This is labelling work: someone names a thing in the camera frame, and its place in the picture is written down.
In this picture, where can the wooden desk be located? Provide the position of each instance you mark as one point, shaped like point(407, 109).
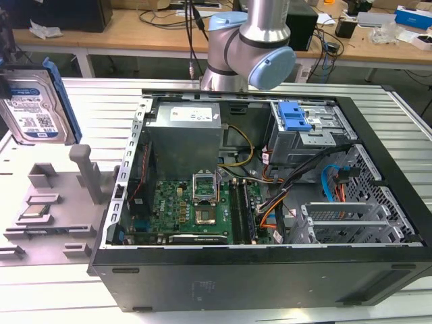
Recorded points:
point(135, 37)

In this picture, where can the hard disk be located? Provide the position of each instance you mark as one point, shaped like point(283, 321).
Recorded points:
point(30, 111)

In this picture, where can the black graphics card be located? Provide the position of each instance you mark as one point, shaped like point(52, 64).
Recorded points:
point(199, 239)

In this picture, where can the green motherboard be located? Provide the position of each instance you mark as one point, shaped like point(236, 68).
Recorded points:
point(168, 206)

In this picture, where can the large black box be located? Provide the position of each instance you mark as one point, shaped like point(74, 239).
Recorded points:
point(67, 15)

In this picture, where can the crumpled white plastic bag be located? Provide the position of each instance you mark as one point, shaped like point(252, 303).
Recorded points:
point(45, 30)

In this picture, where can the white and black box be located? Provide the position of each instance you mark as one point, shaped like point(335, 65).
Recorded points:
point(423, 42)

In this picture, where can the clear crumpled plastic bag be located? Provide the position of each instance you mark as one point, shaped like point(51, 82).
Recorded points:
point(388, 33)

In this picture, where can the silver CPU chip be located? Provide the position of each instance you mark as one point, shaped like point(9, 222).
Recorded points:
point(34, 211)

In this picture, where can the CPU socket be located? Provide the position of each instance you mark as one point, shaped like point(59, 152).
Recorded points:
point(204, 216)

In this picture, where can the grey plastic parts rack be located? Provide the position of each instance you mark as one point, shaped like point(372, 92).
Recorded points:
point(67, 209)

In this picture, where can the small black box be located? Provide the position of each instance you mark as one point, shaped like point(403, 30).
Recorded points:
point(345, 28)

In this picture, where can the grey metal drive cage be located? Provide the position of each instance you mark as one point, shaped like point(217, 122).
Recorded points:
point(303, 141)

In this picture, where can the tall black box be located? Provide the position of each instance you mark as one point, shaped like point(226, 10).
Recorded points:
point(303, 30)

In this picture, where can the flat grey box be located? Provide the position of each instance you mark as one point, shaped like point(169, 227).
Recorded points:
point(376, 19)

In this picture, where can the black RAM slot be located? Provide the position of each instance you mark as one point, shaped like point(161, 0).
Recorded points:
point(235, 212)

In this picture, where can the RAM stick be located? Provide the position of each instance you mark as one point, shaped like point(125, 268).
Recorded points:
point(249, 216)

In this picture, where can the black PC case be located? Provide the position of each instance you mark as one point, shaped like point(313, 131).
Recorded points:
point(236, 280)

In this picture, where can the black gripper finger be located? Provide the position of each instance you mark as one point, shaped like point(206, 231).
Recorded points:
point(3, 87)

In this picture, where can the black case fan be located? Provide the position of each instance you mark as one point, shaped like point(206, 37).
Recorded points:
point(145, 175)

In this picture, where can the blue and white box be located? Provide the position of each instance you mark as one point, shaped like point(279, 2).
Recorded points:
point(413, 15)

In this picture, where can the grey metal disk bay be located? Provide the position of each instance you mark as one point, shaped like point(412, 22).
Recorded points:
point(337, 229)

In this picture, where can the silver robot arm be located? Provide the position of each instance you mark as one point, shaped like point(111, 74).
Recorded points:
point(236, 44)

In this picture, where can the blue plastic latch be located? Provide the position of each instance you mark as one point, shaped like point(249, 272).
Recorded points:
point(292, 118)

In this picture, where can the grey power supply unit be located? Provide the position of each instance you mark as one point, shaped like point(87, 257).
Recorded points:
point(182, 135)

